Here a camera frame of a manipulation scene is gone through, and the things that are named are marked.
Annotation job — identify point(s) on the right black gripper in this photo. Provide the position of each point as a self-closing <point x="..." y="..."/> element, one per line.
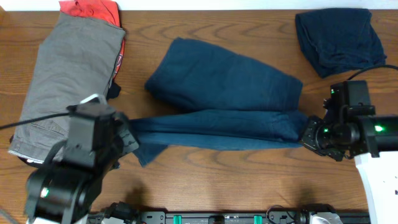
<point x="309" y="140"/>

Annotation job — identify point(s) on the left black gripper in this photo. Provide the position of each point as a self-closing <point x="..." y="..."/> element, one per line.
<point x="124" y="125"/>

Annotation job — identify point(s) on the blue shorts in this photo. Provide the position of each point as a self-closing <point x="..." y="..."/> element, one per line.
<point x="227" y="102"/>

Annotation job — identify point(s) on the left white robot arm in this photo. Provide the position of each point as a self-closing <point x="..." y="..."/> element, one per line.
<point x="63" y="189"/>

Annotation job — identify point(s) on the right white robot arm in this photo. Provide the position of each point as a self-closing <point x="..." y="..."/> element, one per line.
<point x="375" y="157"/>

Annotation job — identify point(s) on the grey folded shorts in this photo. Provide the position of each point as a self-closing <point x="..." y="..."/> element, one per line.
<point x="76" y="60"/>

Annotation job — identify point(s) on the dark navy folded garment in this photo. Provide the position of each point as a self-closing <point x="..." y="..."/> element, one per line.
<point x="337" y="40"/>

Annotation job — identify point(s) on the red garment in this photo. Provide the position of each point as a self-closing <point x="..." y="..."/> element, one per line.
<point x="105" y="10"/>

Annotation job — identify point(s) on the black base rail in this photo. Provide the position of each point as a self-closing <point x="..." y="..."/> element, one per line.
<point x="122" y="213"/>

